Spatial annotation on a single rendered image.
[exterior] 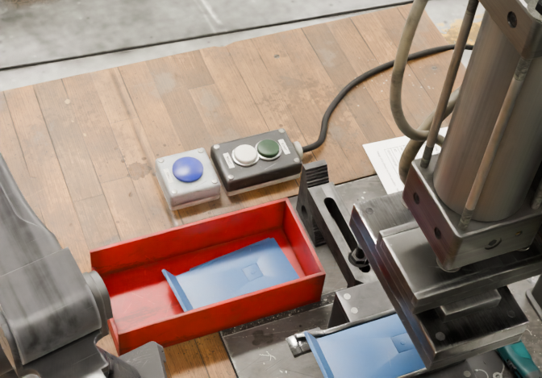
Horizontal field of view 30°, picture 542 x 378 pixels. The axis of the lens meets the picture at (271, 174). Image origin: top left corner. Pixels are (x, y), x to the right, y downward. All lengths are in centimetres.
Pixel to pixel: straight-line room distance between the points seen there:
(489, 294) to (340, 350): 21
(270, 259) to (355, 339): 19
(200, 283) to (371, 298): 21
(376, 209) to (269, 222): 27
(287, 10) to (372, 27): 139
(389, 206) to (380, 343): 17
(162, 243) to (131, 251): 4
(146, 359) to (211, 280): 30
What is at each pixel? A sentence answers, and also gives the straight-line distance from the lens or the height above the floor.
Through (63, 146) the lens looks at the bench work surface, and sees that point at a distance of 138.
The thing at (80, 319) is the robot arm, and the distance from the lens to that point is 81.
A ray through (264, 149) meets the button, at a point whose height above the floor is 94.
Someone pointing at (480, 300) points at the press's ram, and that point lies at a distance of 96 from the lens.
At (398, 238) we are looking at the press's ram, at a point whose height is 118.
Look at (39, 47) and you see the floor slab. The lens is 283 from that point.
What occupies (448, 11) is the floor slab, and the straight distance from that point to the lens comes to 304.
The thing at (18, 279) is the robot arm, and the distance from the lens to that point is 81.
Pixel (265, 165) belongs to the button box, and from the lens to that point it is 131.
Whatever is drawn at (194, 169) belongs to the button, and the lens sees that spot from 129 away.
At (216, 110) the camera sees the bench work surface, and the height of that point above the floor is 90.
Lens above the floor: 193
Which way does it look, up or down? 50 degrees down
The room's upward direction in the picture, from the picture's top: 7 degrees clockwise
